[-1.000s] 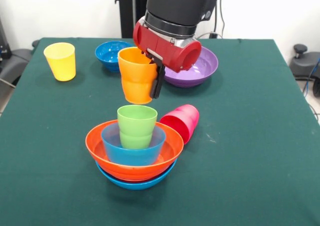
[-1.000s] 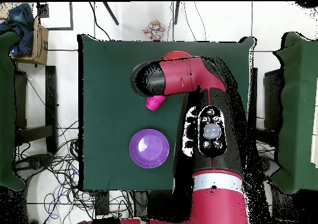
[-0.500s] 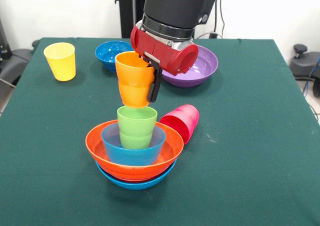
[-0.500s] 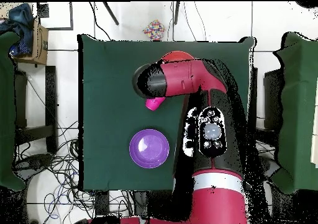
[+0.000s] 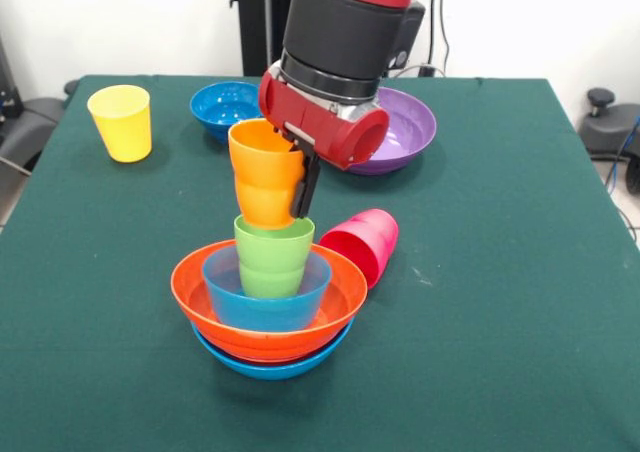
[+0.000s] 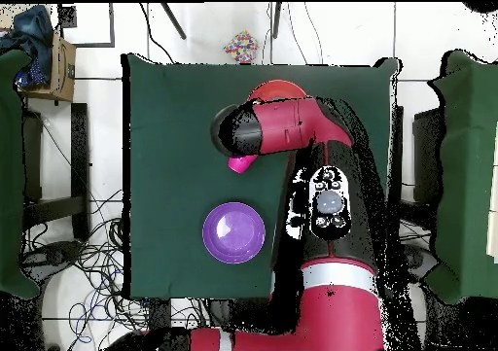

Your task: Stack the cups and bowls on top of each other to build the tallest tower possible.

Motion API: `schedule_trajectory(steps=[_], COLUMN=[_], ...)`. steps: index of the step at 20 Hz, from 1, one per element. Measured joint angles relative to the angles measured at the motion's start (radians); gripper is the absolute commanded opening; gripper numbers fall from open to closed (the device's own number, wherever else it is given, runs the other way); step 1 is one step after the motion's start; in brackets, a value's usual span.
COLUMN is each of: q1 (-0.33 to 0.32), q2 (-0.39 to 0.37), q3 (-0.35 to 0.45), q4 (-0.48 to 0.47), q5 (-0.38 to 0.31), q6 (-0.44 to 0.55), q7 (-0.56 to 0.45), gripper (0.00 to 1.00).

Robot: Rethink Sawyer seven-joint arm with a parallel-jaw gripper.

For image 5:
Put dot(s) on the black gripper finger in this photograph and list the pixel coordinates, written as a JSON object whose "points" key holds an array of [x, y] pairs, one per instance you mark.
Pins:
{"points": [[306, 187]]}

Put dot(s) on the pink plastic cup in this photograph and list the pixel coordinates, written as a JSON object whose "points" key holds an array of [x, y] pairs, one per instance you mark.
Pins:
{"points": [[370, 247]]}

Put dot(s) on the green plastic cup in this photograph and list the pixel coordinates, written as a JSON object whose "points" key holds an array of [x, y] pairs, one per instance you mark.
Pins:
{"points": [[272, 262]]}

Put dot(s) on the large light blue bowl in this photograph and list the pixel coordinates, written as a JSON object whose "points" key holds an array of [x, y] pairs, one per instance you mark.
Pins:
{"points": [[270, 372]]}

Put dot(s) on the small light blue bowl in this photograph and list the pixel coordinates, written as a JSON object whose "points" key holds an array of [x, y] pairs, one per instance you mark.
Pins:
{"points": [[265, 312]]}

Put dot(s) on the small dark blue bowl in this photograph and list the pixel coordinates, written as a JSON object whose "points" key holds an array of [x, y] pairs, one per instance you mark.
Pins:
{"points": [[220, 107]]}

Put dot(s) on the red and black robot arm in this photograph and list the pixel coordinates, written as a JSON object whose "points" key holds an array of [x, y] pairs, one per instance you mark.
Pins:
{"points": [[345, 27]]}

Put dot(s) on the dark green tablecloth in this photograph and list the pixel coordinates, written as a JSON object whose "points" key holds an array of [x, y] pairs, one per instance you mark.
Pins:
{"points": [[100, 322]]}

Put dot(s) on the orange plastic cup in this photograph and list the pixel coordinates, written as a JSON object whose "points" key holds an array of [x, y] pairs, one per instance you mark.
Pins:
{"points": [[262, 177]]}

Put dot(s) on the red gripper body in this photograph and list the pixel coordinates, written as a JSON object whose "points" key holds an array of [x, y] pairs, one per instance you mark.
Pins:
{"points": [[320, 127]]}

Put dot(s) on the purple plastic bowl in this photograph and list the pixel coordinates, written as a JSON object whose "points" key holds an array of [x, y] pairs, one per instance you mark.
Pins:
{"points": [[405, 132]]}

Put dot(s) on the small orange-red bowl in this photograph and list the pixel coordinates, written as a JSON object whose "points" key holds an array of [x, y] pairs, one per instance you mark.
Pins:
{"points": [[270, 363]]}

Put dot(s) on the yellow plastic cup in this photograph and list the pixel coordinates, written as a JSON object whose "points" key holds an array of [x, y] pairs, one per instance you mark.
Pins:
{"points": [[122, 132]]}

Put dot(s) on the wide orange-red bowl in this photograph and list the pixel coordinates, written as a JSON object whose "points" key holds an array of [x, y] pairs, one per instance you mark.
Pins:
{"points": [[270, 339]]}

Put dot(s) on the black equipment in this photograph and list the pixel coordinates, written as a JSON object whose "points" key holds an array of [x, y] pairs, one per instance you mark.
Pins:
{"points": [[7, 82]]}

